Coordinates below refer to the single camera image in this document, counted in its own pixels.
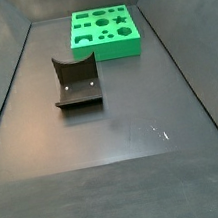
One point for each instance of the green shape sorter block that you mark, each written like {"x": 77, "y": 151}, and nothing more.
{"x": 107, "y": 32}

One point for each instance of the black curved holder stand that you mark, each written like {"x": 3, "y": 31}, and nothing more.
{"x": 79, "y": 81}

